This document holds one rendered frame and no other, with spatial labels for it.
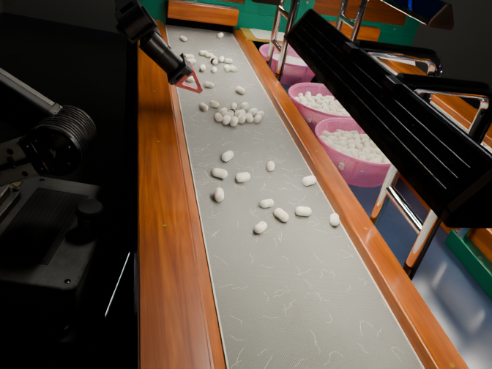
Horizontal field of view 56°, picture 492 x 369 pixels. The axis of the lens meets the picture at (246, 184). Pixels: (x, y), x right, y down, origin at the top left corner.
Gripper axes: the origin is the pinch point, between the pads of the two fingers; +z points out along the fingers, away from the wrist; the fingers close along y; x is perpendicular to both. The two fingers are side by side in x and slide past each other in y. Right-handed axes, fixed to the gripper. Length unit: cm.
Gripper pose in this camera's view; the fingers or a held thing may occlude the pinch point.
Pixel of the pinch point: (198, 89)
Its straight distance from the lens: 130.8
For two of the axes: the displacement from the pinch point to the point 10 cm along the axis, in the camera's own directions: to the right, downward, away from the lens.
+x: -7.5, 6.1, 2.5
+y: -2.0, -5.6, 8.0
